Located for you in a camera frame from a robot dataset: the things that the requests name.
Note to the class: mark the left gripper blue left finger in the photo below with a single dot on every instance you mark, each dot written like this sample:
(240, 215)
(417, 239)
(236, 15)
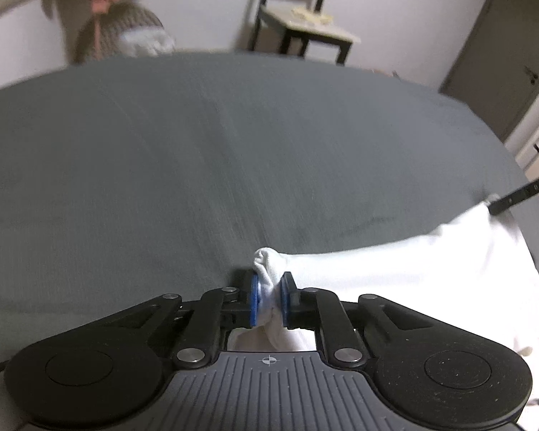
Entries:
(243, 299)

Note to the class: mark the white plastic bag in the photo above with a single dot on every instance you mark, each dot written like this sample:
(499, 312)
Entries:
(145, 41)

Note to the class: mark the grey room door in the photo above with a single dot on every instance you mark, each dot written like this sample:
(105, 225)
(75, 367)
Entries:
(497, 71)

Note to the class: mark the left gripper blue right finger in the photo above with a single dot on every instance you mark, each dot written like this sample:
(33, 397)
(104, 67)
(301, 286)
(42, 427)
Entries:
(298, 306)

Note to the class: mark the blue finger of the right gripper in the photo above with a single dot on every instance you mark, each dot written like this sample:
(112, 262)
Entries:
(499, 206)

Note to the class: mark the white long-sleeve shirt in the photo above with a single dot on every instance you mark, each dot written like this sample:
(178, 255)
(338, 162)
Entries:
(475, 272)

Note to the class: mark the yellow cloth on chair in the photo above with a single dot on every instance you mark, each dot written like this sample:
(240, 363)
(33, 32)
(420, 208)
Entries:
(312, 17)

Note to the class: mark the white wooden chair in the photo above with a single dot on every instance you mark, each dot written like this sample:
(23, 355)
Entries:
(304, 24)

